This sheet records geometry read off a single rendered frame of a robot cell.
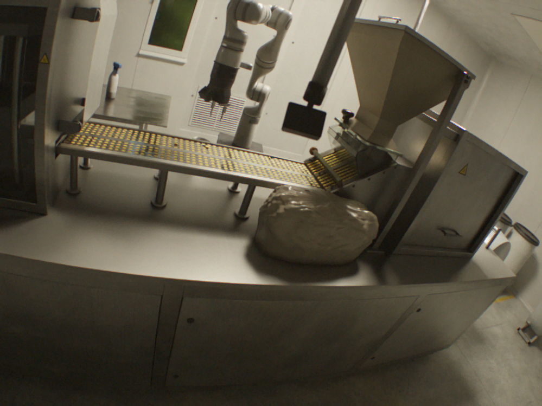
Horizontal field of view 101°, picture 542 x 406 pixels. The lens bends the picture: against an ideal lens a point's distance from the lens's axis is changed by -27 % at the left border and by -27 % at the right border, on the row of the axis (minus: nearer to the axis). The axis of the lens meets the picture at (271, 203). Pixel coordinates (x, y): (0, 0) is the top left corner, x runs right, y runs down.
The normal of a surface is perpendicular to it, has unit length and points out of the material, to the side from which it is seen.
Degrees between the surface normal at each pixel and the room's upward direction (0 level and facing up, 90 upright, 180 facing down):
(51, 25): 90
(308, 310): 90
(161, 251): 0
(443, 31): 90
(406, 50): 114
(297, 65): 90
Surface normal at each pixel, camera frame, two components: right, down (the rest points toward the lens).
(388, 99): 0.10, 0.84
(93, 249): 0.33, -0.82
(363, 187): 0.25, 0.56
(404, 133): -0.91, -0.15
